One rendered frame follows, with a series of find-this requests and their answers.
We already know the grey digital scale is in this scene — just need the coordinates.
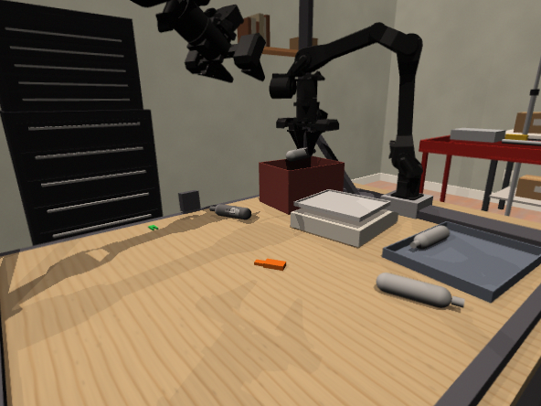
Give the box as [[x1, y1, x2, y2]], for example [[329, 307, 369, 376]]
[[291, 189, 398, 248]]

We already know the silver co2 cylinder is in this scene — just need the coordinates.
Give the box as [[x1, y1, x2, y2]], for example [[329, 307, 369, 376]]
[[410, 226, 450, 250]]

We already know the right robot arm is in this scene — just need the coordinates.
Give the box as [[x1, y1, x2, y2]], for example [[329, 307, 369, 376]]
[[130, 0, 244, 42]]

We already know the red open-top box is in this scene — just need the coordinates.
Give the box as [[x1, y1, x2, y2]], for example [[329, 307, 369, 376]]
[[259, 156, 345, 215]]

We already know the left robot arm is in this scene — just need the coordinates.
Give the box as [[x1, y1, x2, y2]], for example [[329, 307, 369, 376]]
[[269, 22, 424, 200]]

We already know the grey gas cylinder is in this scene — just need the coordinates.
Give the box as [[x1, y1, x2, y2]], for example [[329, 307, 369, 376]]
[[286, 147, 312, 162], [209, 204, 251, 219], [377, 272, 465, 308]]

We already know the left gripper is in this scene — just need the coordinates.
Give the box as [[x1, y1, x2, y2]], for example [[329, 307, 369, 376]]
[[276, 98, 339, 155]]

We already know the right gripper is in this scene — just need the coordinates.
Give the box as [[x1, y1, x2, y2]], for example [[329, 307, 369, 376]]
[[185, 17, 266, 83]]

